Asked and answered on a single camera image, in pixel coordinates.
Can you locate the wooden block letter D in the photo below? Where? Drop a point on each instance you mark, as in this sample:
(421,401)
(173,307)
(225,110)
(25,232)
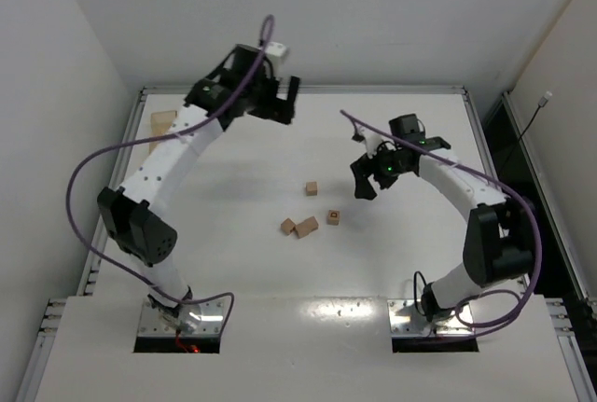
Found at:
(333,217)

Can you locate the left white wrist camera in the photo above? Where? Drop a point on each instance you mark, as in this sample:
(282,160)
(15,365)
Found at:
(277,53)

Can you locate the wooden cube far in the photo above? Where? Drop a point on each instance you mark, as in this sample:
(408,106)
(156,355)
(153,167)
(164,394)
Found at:
(311,188)

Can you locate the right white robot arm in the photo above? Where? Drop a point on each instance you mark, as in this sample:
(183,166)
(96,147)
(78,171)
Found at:
(502,238)

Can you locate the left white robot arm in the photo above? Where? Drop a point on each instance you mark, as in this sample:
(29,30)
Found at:
(245,83)

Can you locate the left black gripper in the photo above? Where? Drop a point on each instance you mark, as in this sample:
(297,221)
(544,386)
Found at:
(271,101)

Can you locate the amber transparent plastic container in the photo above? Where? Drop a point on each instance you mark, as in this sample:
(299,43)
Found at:
(161,122)

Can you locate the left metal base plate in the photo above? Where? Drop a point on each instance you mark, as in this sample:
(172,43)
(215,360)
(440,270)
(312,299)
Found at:
(203,321)

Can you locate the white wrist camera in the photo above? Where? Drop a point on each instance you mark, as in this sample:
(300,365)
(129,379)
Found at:
(370,140)
(277,53)

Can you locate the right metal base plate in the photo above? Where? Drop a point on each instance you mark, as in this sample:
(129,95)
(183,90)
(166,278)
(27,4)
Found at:
(406,323)

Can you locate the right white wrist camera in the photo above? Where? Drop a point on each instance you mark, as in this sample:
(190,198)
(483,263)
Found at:
(370,140)

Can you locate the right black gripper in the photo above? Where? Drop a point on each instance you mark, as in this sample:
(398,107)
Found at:
(371,168)

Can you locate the small wooden cube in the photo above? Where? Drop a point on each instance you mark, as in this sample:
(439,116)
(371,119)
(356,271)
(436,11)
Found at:
(287,226)

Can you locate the wooden block stack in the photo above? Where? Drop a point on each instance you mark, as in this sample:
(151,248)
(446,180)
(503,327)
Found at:
(306,227)

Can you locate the black wall cable white plug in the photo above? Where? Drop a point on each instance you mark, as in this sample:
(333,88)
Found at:
(543,101)

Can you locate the metal base plate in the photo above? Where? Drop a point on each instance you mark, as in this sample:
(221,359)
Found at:
(406,323)
(203,321)

